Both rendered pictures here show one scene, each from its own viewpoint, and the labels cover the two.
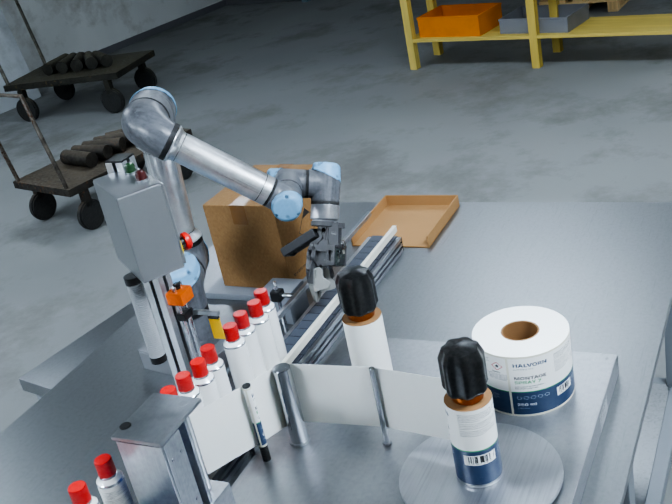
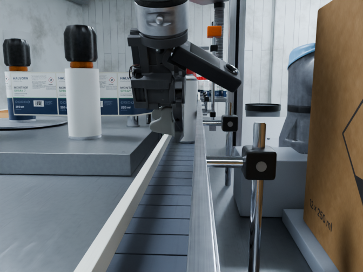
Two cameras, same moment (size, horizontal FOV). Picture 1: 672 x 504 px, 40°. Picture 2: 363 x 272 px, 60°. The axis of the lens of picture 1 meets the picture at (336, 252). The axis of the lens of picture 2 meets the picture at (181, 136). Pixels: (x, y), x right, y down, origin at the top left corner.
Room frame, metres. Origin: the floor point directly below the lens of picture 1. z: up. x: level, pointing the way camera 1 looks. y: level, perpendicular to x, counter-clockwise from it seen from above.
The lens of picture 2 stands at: (2.66, -0.18, 1.03)
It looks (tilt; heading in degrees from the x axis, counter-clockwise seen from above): 10 degrees down; 153
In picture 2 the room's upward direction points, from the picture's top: straight up
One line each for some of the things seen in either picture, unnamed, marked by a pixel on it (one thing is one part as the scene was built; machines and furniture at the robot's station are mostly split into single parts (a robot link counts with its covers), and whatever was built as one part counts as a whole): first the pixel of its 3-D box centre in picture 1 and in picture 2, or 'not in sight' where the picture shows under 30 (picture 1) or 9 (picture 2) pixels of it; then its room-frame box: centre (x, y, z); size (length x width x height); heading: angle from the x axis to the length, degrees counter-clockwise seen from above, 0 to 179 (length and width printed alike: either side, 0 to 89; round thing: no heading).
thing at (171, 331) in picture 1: (162, 295); (236, 36); (1.86, 0.40, 1.16); 0.04 x 0.04 x 0.67; 60
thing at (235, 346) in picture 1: (240, 363); not in sight; (1.81, 0.27, 0.98); 0.05 x 0.05 x 0.20
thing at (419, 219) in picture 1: (406, 219); not in sight; (2.69, -0.24, 0.85); 0.30 x 0.26 x 0.04; 150
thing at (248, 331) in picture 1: (250, 350); not in sight; (1.85, 0.24, 0.98); 0.05 x 0.05 x 0.20
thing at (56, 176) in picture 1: (92, 134); not in sight; (5.93, 1.40, 0.48); 1.16 x 0.67 x 0.95; 139
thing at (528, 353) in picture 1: (523, 359); not in sight; (1.63, -0.34, 0.95); 0.20 x 0.20 x 0.14
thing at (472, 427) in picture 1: (469, 411); (19, 80); (1.38, -0.18, 1.04); 0.09 x 0.09 x 0.29
